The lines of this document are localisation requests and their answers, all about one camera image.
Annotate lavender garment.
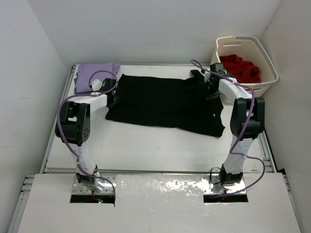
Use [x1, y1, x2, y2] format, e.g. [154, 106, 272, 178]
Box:
[76, 62, 121, 93]

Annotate black garment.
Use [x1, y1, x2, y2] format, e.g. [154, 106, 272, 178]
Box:
[105, 70, 225, 137]

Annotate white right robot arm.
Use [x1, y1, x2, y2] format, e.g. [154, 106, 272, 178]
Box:
[207, 63, 265, 185]

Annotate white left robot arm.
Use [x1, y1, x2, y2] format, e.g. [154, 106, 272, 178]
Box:
[55, 77, 118, 188]

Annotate red garment in basket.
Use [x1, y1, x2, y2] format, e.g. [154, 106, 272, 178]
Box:
[220, 54, 261, 83]

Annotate cream perforated laundry basket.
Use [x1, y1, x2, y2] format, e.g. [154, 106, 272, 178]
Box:
[210, 36, 279, 97]

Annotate white front cover panel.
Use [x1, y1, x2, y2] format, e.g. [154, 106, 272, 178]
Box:
[18, 173, 300, 233]

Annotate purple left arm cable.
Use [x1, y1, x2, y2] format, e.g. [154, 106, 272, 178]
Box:
[57, 70, 119, 196]

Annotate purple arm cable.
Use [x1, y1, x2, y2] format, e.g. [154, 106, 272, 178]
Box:
[190, 59, 265, 196]
[57, 70, 119, 196]

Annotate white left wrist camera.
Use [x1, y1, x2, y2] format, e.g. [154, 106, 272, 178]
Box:
[91, 79, 103, 92]

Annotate aluminium table edge rail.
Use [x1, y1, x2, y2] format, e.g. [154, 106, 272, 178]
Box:
[39, 65, 77, 174]

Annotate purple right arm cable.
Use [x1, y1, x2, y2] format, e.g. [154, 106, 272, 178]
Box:
[190, 59, 265, 196]

